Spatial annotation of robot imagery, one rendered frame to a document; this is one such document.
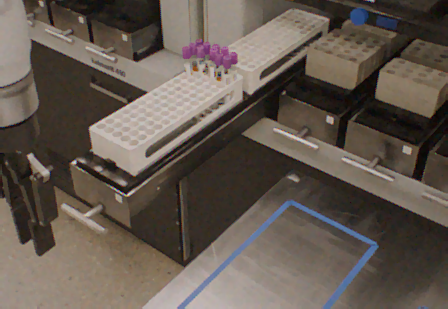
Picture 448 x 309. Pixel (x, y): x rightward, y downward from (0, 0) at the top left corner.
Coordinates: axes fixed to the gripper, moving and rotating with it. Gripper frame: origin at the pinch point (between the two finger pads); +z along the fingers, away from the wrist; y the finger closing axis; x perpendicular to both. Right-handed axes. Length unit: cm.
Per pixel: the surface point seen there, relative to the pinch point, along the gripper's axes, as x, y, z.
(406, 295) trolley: -20, -49, -2
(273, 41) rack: -61, -1, -8
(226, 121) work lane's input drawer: -38.5, -6.0, -1.3
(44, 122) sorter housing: -53, 78, 42
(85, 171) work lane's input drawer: -12.6, 3.1, -1.2
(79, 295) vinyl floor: -32, 44, 79
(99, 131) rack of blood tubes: -16.4, 3.0, -7.2
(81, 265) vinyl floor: -40, 53, 79
